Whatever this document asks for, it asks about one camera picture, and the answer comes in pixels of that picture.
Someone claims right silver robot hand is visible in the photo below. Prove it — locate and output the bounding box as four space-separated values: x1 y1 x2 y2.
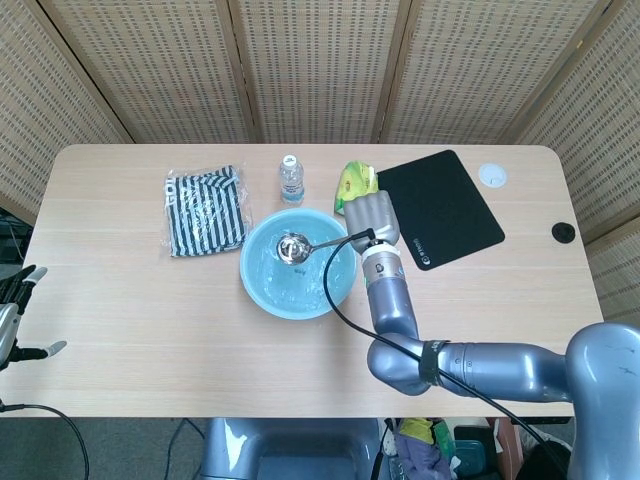
333 188 403 254

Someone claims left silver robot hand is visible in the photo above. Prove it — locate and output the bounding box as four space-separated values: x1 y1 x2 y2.
0 265 68 374

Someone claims metal ladle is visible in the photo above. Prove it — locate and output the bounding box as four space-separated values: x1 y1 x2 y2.
275 233 354 265

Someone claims clear water bottle white cap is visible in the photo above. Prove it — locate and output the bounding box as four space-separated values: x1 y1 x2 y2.
277 154 307 206

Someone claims light blue plastic bowl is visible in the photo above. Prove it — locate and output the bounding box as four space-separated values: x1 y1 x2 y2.
239 208 359 321

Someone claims green yellow tissue pack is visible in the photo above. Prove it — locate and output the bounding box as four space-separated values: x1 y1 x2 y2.
333 159 381 217

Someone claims black mouse pad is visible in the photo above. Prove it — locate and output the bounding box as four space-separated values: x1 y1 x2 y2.
375 149 506 273

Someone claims white round grommet cover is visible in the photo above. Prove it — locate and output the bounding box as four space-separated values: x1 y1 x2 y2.
477 163 510 189

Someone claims woven rattan folding screen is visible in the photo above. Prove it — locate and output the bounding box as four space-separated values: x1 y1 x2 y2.
0 0 640 326

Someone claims striped cloth in plastic bag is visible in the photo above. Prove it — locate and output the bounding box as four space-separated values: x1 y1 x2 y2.
160 162 252 260

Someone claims purple yellow fabric bag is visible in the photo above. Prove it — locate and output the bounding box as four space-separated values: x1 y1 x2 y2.
392 417 459 480

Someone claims grey robot torso base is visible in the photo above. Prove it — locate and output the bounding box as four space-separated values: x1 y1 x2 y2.
199 417 389 480

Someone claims brown cardboard box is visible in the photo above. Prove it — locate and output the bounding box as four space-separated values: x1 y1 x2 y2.
492 417 526 480

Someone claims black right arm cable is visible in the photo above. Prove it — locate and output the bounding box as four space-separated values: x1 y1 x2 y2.
322 228 566 480

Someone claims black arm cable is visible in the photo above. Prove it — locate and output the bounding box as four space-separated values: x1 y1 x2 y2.
322 228 566 480
0 399 91 480

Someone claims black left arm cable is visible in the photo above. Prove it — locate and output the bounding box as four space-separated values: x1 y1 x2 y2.
0 399 91 480

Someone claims black velcro arm strap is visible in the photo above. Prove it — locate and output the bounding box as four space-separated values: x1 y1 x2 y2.
418 339 451 389

